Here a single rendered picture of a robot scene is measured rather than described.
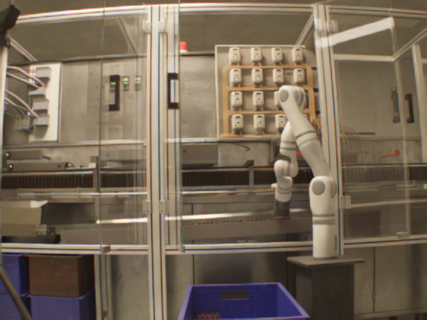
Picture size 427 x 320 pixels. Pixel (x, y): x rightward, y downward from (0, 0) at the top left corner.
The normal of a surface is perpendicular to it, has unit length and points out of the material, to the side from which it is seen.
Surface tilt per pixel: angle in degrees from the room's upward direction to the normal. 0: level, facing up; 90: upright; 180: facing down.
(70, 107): 90
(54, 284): 90
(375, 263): 90
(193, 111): 90
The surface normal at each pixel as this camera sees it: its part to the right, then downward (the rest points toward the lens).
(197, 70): -0.01, -0.08
